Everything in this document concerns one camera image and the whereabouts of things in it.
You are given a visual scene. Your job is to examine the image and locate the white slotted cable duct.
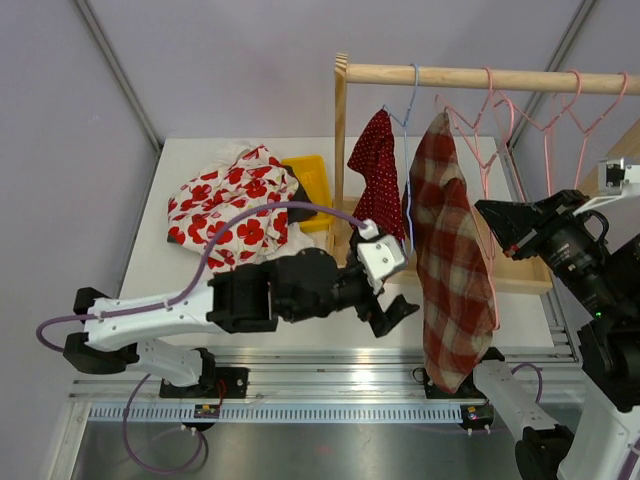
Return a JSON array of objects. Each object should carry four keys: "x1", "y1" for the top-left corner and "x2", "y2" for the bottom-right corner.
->
[{"x1": 89, "y1": 402, "x2": 462, "y2": 424}]

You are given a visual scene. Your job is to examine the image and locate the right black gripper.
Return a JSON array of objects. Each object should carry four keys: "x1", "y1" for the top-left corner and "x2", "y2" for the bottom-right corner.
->
[{"x1": 478, "y1": 187, "x2": 630, "y2": 318}]

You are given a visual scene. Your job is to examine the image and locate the blue wire hanger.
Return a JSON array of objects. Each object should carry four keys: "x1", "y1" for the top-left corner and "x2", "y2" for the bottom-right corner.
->
[{"x1": 382, "y1": 63, "x2": 420, "y2": 257}]

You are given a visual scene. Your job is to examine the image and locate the red plaid skirt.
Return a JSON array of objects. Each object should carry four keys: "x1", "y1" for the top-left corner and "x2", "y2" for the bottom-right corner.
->
[{"x1": 403, "y1": 112, "x2": 497, "y2": 393}]

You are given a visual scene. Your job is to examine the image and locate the pink wire hanger grey skirt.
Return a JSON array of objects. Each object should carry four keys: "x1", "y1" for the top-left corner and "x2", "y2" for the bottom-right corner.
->
[{"x1": 514, "y1": 69, "x2": 583, "y2": 196}]

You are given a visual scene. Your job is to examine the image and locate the dark grey dotted skirt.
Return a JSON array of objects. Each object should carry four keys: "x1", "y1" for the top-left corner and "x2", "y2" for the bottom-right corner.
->
[{"x1": 287, "y1": 182, "x2": 317, "y2": 224}]

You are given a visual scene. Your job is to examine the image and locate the dark red polka dot skirt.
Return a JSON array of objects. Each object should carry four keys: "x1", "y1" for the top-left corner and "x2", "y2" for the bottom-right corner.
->
[{"x1": 347, "y1": 109, "x2": 405, "y2": 243}]

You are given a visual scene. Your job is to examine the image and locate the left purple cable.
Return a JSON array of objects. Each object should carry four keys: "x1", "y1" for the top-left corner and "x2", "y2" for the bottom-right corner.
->
[{"x1": 35, "y1": 200, "x2": 371, "y2": 473}]

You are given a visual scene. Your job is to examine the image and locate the white red floral skirt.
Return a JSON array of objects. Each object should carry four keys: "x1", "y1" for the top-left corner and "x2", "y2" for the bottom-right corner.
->
[{"x1": 167, "y1": 145, "x2": 314, "y2": 273}]

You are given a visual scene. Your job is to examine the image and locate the pink wire hanger floral skirt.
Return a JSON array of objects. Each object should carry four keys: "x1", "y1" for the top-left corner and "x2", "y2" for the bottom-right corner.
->
[{"x1": 445, "y1": 66, "x2": 516, "y2": 199}]

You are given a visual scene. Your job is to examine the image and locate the pink wire hanger white skirt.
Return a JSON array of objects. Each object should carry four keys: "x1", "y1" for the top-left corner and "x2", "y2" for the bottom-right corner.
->
[{"x1": 562, "y1": 70, "x2": 630, "y2": 188}]

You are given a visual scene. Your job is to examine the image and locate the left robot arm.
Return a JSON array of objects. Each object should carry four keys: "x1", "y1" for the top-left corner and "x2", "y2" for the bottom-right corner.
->
[{"x1": 63, "y1": 235, "x2": 419, "y2": 400}]

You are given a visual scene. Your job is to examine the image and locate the pink wire hanger plaid skirt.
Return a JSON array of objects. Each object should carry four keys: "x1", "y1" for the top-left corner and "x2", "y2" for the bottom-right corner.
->
[{"x1": 434, "y1": 87, "x2": 515, "y2": 330}]

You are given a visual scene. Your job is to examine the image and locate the wooden clothes rack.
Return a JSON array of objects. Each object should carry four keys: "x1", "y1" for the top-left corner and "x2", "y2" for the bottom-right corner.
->
[{"x1": 334, "y1": 53, "x2": 639, "y2": 295}]

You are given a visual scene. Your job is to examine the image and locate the small circuit board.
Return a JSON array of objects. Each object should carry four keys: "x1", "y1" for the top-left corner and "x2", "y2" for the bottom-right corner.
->
[{"x1": 193, "y1": 404, "x2": 221, "y2": 419}]

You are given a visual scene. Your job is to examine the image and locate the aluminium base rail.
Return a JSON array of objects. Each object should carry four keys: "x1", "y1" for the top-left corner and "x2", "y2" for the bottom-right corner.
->
[{"x1": 67, "y1": 347, "x2": 585, "y2": 404}]

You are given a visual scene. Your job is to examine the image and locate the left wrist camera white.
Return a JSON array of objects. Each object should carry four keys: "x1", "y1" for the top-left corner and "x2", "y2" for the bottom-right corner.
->
[{"x1": 355, "y1": 219, "x2": 408, "y2": 294}]

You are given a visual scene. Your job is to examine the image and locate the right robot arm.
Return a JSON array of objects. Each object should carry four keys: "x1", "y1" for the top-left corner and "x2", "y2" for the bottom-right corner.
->
[{"x1": 453, "y1": 187, "x2": 639, "y2": 479}]

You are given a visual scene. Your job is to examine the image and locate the yellow plastic tray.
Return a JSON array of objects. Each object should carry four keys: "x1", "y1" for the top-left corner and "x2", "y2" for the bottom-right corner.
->
[{"x1": 282, "y1": 155, "x2": 332, "y2": 234}]

